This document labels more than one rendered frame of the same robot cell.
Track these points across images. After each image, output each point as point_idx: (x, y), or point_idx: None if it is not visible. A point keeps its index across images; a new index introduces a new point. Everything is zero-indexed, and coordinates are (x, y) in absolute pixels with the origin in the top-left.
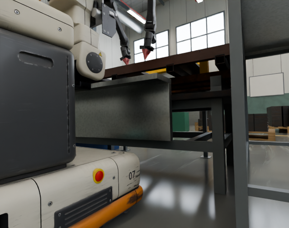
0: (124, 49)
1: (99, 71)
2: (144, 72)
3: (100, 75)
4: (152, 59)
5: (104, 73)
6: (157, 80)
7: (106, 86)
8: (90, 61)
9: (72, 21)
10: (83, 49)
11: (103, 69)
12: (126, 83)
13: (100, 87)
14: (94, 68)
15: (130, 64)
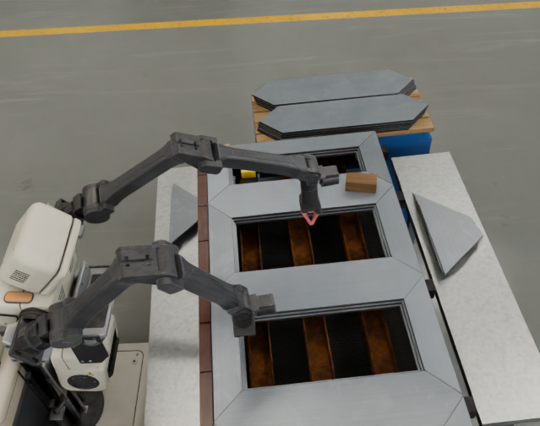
0: (303, 187)
1: (94, 387)
2: (280, 315)
3: (99, 389)
4: (199, 387)
5: (105, 387)
6: (199, 422)
7: (187, 319)
8: (74, 383)
9: None
10: (60, 375)
11: (101, 384)
12: (188, 363)
13: (188, 306)
14: (84, 387)
15: (199, 338)
